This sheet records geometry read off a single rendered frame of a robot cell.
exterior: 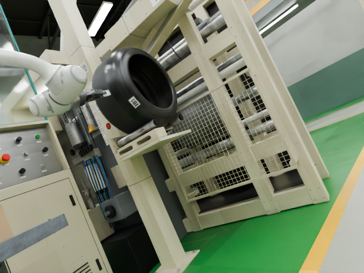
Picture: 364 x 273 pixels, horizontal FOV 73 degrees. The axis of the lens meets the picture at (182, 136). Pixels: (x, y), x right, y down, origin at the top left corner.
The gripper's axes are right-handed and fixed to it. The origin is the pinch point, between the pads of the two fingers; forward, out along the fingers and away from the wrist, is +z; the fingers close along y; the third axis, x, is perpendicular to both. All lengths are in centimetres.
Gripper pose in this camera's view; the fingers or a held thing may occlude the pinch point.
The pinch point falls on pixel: (104, 93)
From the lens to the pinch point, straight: 143.8
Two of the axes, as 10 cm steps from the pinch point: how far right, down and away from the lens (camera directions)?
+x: 4.8, 8.8, 0.4
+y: -7.6, 3.9, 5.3
